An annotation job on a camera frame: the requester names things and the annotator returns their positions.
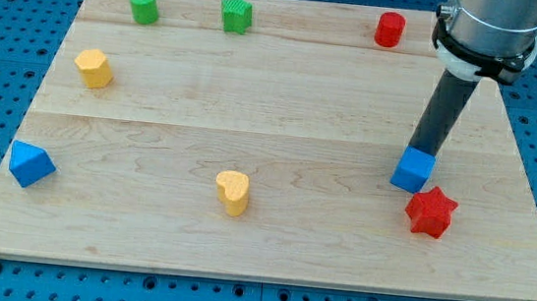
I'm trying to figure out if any yellow heart block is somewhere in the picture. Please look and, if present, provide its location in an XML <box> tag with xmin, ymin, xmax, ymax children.
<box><xmin>215</xmin><ymin>170</ymin><xmax>250</xmax><ymax>216</ymax></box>

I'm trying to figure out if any blue cube block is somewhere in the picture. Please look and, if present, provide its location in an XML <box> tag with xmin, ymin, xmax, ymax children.
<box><xmin>389</xmin><ymin>147</ymin><xmax>436</xmax><ymax>193</ymax></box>

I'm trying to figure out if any blue triangular prism block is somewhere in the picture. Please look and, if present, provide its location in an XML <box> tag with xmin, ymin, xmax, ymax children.
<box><xmin>8</xmin><ymin>140</ymin><xmax>56</xmax><ymax>188</ymax></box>

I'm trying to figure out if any light wooden board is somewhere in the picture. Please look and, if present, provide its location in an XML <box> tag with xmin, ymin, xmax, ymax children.
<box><xmin>0</xmin><ymin>0</ymin><xmax>537</xmax><ymax>301</ymax></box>

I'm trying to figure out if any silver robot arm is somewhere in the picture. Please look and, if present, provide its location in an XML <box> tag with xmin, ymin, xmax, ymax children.
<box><xmin>432</xmin><ymin>0</ymin><xmax>537</xmax><ymax>86</ymax></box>

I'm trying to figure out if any green cylinder block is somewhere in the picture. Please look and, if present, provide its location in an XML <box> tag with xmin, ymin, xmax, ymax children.
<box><xmin>129</xmin><ymin>0</ymin><xmax>159</xmax><ymax>25</ymax></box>

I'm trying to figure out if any red cylinder block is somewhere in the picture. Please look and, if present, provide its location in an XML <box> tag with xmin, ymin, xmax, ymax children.
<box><xmin>374</xmin><ymin>11</ymin><xmax>406</xmax><ymax>48</ymax></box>

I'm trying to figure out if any red star block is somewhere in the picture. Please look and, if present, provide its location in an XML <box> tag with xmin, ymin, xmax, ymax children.
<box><xmin>405</xmin><ymin>186</ymin><xmax>459</xmax><ymax>239</ymax></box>

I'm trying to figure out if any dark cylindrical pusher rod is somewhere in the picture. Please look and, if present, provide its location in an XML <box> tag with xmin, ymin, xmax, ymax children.
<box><xmin>408</xmin><ymin>70</ymin><xmax>478</xmax><ymax>156</ymax></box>

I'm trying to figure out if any yellow hexagon block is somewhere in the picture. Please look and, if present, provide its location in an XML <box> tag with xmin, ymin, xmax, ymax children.
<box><xmin>75</xmin><ymin>48</ymin><xmax>113</xmax><ymax>90</ymax></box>

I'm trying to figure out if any green star block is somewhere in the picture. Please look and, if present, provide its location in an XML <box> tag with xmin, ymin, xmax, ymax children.
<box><xmin>221</xmin><ymin>0</ymin><xmax>254</xmax><ymax>35</ymax></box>

